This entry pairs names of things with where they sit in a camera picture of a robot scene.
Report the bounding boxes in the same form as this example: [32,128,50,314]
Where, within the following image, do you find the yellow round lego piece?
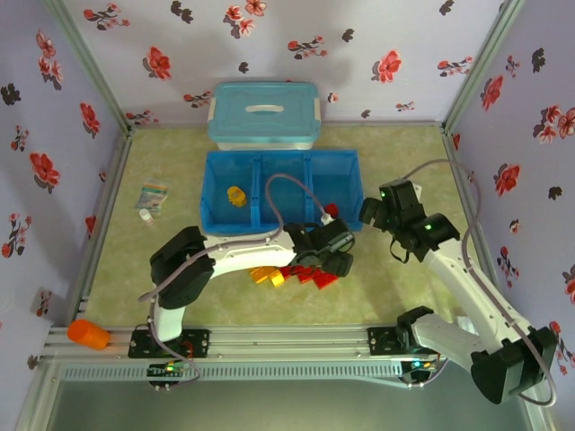
[226,186,249,208]

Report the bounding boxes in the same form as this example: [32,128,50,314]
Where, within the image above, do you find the wide aluminium base rail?
[42,326,450,360]

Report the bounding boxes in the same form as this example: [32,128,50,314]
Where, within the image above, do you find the blue three-compartment bin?
[199,150,366,237]

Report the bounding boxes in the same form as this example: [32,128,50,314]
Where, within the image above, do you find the aluminium side rail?
[440,128,500,288]
[44,128,135,336]

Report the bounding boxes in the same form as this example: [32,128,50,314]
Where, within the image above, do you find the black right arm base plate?
[367,326,405,358]

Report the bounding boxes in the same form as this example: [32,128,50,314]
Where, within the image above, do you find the aluminium frame leg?
[17,372,62,431]
[523,401,556,431]

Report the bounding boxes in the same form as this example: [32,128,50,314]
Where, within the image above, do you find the light blue lidded storage box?
[207,80,323,152]

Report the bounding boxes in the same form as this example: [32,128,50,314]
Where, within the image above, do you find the yellow stepped lego brick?
[249,265,276,285]

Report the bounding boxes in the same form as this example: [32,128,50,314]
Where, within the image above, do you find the white paper packet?
[453,316,480,336]

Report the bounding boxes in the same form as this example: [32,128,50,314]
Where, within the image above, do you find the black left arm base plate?
[128,328,211,359]

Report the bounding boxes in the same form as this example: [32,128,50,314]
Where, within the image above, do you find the orange plastic cylinder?
[66,319,111,350]

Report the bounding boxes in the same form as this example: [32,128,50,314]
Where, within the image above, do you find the aluminium frame post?
[440,0,527,136]
[42,0,135,136]

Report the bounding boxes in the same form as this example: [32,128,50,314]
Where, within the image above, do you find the grey slotted cable duct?
[57,362,408,382]

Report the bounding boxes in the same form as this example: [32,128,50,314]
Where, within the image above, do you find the clear plastic zip bag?
[134,178,171,213]

